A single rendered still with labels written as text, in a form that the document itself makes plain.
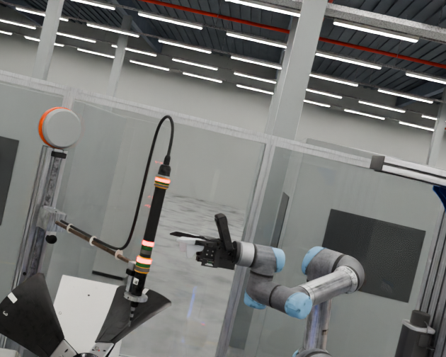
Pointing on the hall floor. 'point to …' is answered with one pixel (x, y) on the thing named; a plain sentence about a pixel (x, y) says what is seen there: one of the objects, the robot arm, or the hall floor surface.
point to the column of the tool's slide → (42, 178)
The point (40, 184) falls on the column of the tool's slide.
